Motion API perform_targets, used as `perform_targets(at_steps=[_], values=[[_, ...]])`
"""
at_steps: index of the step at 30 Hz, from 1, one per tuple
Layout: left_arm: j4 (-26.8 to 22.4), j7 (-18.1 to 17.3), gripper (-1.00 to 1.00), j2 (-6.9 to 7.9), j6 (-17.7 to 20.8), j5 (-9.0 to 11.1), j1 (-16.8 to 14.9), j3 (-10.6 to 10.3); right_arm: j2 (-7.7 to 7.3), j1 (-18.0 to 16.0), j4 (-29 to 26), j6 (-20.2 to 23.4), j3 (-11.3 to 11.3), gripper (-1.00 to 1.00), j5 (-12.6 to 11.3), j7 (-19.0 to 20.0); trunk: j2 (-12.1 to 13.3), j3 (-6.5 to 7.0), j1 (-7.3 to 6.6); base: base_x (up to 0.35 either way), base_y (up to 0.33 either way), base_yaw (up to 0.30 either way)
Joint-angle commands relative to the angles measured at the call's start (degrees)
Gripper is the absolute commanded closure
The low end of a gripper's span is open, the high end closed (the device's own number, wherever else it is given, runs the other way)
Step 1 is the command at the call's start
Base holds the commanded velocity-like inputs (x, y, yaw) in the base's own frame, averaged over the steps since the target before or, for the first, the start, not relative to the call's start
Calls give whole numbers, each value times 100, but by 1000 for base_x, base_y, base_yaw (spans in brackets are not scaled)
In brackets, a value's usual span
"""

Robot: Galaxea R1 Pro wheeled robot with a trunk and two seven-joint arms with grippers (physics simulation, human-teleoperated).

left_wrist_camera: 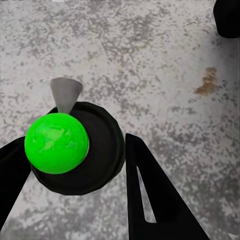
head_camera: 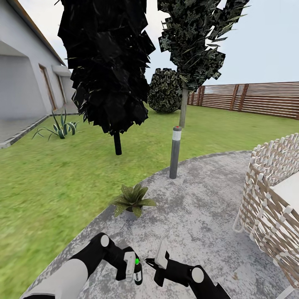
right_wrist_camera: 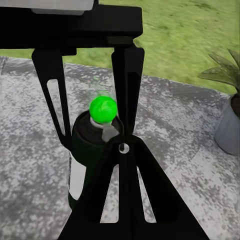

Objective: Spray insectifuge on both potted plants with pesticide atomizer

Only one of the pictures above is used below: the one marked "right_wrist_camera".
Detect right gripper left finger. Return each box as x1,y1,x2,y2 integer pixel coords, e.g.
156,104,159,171
58,133,133,240

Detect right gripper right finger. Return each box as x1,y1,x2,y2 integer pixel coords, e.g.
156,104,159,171
125,133,211,240

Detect insectifuge atomizer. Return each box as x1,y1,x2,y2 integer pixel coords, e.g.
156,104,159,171
68,95,125,210

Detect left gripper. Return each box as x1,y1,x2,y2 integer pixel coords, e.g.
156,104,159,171
0,0,145,152

